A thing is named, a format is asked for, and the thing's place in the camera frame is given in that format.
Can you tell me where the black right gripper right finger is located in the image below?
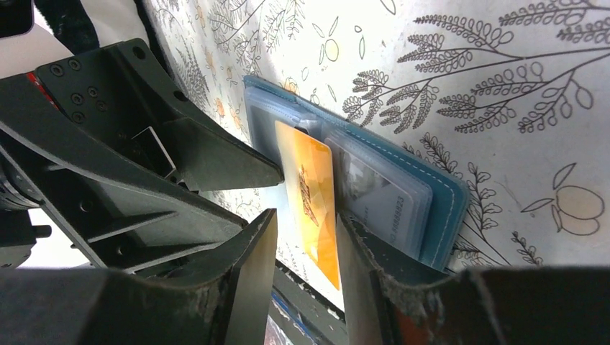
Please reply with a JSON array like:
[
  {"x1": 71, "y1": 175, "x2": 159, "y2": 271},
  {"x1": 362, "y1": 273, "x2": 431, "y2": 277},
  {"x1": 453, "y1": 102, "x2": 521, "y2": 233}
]
[{"x1": 336, "y1": 212, "x2": 609, "y2": 344}]

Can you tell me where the orange credit card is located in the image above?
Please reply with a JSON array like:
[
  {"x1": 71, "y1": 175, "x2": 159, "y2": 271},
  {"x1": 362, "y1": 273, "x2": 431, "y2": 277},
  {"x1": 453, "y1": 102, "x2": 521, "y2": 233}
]
[{"x1": 275, "y1": 121, "x2": 340, "y2": 290}]

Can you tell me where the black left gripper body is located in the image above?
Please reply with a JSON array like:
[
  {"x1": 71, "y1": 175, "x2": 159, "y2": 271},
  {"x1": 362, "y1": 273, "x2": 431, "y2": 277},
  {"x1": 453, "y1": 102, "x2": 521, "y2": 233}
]
[{"x1": 1, "y1": 133, "x2": 52, "y2": 269}]

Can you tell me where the blue leather card holder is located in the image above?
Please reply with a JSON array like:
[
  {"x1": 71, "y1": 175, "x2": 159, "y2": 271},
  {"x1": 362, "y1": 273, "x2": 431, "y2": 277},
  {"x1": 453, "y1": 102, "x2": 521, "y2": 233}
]
[{"x1": 244, "y1": 76, "x2": 470, "y2": 271}]

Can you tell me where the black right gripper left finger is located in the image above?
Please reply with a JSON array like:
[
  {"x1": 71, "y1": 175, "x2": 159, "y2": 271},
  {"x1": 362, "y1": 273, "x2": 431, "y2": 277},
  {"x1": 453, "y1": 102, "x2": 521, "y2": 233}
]
[{"x1": 1, "y1": 209, "x2": 278, "y2": 344}]

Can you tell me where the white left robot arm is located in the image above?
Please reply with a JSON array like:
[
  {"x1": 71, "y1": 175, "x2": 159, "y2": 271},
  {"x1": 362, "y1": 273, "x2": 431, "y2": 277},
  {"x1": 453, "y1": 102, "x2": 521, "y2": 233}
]
[{"x1": 1, "y1": 1, "x2": 282, "y2": 276}]

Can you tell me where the floral table mat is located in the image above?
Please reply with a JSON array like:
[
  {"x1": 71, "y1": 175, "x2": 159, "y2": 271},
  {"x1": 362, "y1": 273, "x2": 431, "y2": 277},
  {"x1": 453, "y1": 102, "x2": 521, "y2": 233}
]
[{"x1": 144, "y1": 1, "x2": 609, "y2": 307}]

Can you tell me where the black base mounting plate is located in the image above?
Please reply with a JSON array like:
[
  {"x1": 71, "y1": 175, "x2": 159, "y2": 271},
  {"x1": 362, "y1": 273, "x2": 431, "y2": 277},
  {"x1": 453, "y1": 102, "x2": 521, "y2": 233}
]
[{"x1": 264, "y1": 260, "x2": 348, "y2": 345}]

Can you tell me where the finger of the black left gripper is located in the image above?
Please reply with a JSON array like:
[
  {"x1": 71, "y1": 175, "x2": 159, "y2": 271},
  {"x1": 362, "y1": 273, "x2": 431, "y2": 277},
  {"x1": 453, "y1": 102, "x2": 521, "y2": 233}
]
[
  {"x1": 1, "y1": 73, "x2": 247, "y2": 272},
  {"x1": 35, "y1": 39, "x2": 283, "y2": 191}
]

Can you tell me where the black white checkered pillow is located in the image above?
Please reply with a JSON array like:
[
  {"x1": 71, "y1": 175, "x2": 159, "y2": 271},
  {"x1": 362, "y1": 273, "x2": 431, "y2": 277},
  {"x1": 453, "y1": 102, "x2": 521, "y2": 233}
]
[{"x1": 33, "y1": 0, "x2": 168, "y2": 77}]

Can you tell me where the white card in holder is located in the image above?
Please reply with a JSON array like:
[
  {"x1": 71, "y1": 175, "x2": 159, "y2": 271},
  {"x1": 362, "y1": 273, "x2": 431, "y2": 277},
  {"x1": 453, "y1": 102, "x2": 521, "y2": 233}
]
[{"x1": 339, "y1": 150, "x2": 414, "y2": 254}]

